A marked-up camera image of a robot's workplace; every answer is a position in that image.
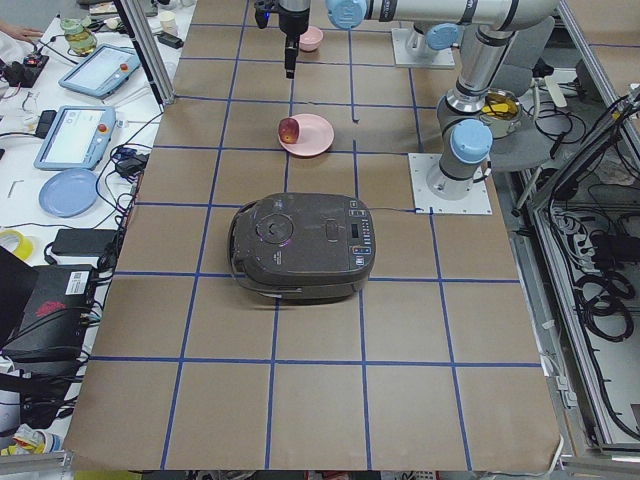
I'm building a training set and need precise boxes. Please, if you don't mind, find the black power adapter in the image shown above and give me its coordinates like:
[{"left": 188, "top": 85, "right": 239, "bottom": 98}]
[{"left": 51, "top": 229, "right": 116, "bottom": 257}]

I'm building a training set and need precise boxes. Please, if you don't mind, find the pink plate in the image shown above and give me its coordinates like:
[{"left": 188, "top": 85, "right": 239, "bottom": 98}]
[{"left": 279, "top": 114, "right": 334, "bottom": 157}]

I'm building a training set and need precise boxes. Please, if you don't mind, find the red apple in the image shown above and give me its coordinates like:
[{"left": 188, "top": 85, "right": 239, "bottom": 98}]
[{"left": 278, "top": 117, "right": 300, "bottom": 144}]

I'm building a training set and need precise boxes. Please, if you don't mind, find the yellow tape roll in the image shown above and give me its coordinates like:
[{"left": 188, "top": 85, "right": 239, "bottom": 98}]
[{"left": 0, "top": 229, "right": 34, "bottom": 261}]

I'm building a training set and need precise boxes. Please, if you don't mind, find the steel pot with lid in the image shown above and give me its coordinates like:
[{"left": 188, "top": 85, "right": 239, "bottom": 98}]
[{"left": 479, "top": 90, "right": 522, "bottom": 139}]

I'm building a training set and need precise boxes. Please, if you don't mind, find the teach pendant upper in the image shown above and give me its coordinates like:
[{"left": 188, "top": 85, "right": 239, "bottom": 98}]
[{"left": 58, "top": 44, "right": 141, "bottom": 99}]

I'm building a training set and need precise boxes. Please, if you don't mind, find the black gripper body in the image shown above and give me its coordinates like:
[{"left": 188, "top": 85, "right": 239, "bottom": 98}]
[{"left": 277, "top": 0, "right": 307, "bottom": 36}]

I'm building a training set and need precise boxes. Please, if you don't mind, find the pink bowl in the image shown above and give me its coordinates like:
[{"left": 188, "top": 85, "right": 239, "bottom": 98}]
[{"left": 299, "top": 25, "right": 324, "bottom": 52}]

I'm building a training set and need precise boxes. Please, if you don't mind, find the blue plate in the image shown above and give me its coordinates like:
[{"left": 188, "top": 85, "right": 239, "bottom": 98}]
[{"left": 39, "top": 169, "right": 98, "bottom": 218}]

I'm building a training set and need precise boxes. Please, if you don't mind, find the dark grey rice cooker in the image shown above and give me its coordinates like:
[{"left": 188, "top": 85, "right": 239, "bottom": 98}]
[{"left": 227, "top": 193, "right": 376, "bottom": 302}]

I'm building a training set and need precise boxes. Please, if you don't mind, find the teach pendant lower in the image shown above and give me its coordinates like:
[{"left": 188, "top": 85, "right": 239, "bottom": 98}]
[{"left": 33, "top": 105, "right": 116, "bottom": 171}]

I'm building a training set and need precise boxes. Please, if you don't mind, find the aluminium frame post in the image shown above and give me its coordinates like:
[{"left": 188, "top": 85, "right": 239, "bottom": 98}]
[{"left": 114, "top": 0, "right": 175, "bottom": 106}]

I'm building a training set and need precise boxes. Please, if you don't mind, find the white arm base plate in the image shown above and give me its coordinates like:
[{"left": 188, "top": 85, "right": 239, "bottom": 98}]
[{"left": 408, "top": 153, "right": 492, "bottom": 215}]

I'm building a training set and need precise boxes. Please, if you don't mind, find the teach pendant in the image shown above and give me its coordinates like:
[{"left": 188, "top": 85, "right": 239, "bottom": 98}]
[
  {"left": 33, "top": 105, "right": 116, "bottom": 171},
  {"left": 58, "top": 44, "right": 141, "bottom": 99}
]

